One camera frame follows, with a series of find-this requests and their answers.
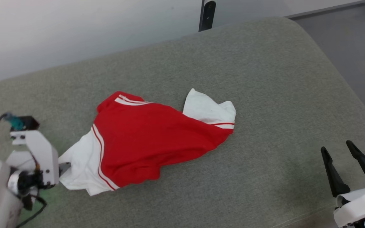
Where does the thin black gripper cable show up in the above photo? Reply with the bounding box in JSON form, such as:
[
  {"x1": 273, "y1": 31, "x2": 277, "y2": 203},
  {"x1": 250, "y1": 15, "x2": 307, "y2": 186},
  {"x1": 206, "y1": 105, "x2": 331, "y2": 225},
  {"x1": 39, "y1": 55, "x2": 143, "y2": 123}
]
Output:
[{"x1": 16, "y1": 196, "x2": 48, "y2": 228}]

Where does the red and white shirt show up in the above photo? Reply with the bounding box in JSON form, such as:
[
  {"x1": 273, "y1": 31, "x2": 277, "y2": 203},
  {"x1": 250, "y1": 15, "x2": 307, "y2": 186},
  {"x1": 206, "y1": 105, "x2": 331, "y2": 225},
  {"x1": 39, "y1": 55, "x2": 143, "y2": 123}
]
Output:
[{"x1": 58, "y1": 88, "x2": 236, "y2": 197}]

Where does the black door stop bracket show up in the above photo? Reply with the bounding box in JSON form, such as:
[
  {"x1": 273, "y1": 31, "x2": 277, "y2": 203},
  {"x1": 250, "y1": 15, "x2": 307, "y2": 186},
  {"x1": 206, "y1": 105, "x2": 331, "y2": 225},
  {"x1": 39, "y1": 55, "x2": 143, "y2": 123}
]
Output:
[{"x1": 198, "y1": 0, "x2": 216, "y2": 32}]

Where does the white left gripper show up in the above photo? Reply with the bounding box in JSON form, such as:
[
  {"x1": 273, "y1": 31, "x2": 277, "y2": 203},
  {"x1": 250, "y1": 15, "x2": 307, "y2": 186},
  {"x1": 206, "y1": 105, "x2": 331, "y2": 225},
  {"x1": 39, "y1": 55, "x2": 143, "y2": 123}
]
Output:
[{"x1": 7, "y1": 130, "x2": 72, "y2": 211}]

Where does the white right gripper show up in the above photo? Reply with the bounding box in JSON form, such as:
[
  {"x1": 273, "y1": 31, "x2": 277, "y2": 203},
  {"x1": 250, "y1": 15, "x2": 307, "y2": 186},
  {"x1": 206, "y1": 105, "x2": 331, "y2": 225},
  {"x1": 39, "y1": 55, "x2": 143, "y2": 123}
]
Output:
[{"x1": 321, "y1": 140, "x2": 365, "y2": 228}]

